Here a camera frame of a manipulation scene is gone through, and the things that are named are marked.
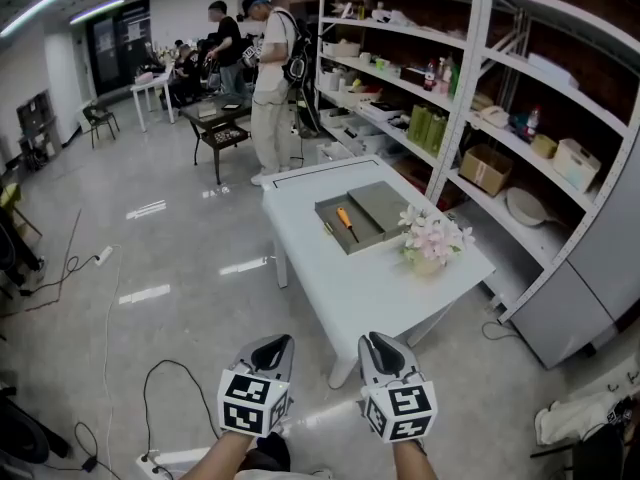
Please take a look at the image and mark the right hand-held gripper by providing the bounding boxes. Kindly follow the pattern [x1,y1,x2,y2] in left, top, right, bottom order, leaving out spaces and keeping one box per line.
[357,331,440,445]

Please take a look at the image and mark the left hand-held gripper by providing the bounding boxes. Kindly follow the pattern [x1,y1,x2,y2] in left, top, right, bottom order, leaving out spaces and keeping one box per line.
[216,334,296,440]

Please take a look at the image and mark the grey box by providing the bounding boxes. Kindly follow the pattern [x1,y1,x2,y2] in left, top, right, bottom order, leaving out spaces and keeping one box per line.
[313,192,388,257]

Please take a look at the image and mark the orange screwdriver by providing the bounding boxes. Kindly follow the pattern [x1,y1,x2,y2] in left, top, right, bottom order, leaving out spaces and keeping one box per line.
[335,206,361,244]

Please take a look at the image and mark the person's left forearm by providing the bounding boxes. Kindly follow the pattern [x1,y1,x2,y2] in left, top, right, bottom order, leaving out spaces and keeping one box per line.
[178,428,262,480]

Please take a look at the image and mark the person's right forearm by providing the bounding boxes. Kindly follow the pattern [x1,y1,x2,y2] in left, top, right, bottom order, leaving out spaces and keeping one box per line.
[391,439,440,480]

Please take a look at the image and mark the grey box lid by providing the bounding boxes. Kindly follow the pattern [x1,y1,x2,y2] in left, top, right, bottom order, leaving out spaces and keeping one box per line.
[346,180,420,243]

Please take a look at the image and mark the cardboard box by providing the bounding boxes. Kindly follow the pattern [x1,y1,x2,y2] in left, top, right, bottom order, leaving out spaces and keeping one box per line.
[458,143,515,198]

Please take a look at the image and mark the white table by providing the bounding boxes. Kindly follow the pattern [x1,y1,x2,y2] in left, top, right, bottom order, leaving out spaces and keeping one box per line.
[260,153,498,391]

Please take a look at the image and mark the pink flowers in pot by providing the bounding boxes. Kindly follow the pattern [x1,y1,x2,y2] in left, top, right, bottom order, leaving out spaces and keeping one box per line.
[397,204,477,277]

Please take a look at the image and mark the white cloth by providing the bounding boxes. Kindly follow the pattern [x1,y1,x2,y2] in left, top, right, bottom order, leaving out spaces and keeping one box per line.
[533,389,627,447]

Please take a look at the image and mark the white pan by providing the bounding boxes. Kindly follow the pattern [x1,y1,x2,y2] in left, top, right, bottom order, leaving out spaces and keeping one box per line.
[505,186,567,228]

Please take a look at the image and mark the grey cabinet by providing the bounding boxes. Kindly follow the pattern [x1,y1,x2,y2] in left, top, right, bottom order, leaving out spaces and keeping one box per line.
[508,132,640,370]

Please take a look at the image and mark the black low table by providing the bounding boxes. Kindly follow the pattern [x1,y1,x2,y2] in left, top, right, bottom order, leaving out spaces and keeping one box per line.
[178,93,254,186]

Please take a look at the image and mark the white telephone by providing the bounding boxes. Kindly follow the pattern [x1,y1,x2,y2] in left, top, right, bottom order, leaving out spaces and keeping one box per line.
[478,104,511,130]

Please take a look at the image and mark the small yellow container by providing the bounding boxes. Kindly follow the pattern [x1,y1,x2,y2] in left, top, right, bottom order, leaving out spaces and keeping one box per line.
[529,133,559,161]

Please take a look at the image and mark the white storage basket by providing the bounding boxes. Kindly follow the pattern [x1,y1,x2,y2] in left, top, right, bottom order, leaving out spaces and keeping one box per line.
[551,138,603,193]

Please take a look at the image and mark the red-capped clear bottle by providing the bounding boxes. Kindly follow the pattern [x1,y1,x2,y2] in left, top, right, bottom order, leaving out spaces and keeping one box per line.
[525,105,543,140]

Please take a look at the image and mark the black chair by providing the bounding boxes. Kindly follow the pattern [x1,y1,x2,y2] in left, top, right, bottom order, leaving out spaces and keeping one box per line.
[81,103,122,150]

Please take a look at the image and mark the white long desk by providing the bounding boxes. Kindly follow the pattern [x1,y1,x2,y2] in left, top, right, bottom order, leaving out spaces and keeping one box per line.
[130,64,177,134]

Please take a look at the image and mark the white metal shelf rack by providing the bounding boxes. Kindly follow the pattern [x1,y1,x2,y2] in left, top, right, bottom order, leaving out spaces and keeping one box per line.
[314,0,640,326]

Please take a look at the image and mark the grey crate rack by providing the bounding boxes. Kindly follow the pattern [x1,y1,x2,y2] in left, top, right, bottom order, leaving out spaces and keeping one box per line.
[15,89,64,170]

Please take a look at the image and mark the black cable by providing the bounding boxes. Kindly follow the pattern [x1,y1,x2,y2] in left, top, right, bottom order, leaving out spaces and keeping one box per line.
[142,358,222,465]

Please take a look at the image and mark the white cable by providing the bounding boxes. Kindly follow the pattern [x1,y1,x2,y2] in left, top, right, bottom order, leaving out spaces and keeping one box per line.
[101,244,125,470]

